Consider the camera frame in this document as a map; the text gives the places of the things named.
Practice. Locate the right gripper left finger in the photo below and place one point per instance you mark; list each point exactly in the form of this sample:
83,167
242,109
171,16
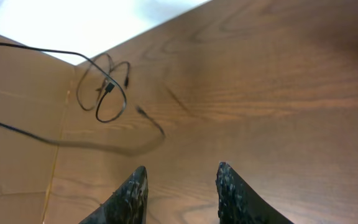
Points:
126,205

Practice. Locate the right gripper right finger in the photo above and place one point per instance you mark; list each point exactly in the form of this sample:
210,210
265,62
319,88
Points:
239,203

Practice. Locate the cardboard side panel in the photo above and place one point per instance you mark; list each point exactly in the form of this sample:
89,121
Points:
33,97

